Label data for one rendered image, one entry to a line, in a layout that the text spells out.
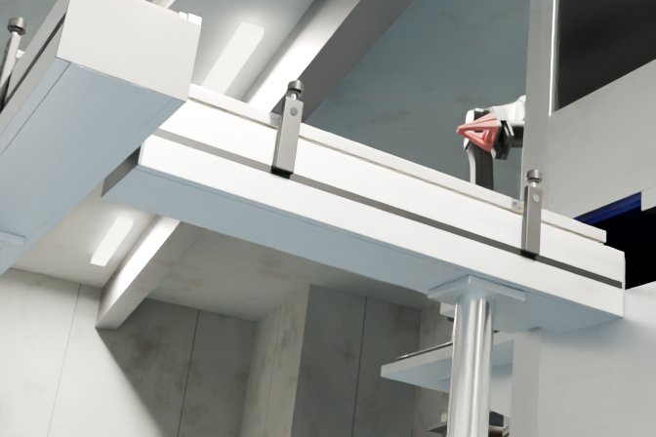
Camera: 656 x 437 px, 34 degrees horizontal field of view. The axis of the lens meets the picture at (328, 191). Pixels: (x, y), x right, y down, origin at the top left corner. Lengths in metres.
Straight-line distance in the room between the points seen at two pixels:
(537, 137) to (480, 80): 4.26
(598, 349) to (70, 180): 0.73
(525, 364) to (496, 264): 0.30
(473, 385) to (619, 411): 0.21
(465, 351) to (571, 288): 0.17
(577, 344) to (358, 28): 3.47
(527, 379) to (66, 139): 0.79
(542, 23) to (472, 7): 3.54
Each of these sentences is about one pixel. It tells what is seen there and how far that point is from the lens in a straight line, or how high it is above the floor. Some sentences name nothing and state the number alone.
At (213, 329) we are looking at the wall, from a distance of 10.88.
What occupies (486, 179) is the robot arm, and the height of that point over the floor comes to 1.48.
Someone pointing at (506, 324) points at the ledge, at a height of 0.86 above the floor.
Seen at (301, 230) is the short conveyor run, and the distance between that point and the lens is 1.25.
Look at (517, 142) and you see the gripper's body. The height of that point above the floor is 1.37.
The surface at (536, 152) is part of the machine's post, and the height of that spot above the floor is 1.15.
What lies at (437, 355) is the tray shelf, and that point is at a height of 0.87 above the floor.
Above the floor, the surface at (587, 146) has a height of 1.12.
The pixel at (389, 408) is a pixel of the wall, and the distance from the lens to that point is 9.67.
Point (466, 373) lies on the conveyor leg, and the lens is 1.34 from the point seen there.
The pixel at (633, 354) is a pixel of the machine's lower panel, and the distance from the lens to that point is 1.45.
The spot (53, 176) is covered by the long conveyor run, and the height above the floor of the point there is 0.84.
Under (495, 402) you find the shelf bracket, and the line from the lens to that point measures 1.82.
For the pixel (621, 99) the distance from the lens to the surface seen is 1.61.
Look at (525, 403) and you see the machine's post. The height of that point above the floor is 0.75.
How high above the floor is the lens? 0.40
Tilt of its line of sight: 23 degrees up
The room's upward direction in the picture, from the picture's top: 7 degrees clockwise
